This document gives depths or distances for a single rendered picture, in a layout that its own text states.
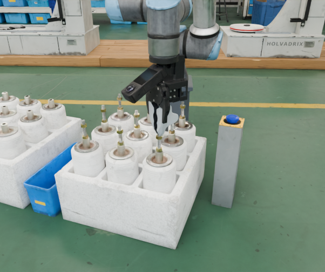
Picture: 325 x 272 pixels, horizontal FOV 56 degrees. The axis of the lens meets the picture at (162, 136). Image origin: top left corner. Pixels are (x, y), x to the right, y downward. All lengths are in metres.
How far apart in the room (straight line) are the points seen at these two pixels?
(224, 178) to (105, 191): 0.39
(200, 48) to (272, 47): 1.69
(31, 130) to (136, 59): 1.71
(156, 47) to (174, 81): 0.10
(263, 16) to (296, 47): 2.33
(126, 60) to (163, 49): 2.05
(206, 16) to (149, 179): 0.65
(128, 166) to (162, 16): 0.42
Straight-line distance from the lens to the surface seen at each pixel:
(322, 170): 1.43
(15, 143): 1.11
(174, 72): 0.77
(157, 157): 0.85
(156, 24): 0.71
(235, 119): 0.95
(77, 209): 1.02
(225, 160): 0.99
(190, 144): 1.05
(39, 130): 1.19
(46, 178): 1.17
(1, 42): 3.17
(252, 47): 2.85
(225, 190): 1.06
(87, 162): 0.93
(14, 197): 1.16
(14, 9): 6.00
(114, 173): 0.89
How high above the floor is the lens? 0.71
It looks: 28 degrees down
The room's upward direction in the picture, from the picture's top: straight up
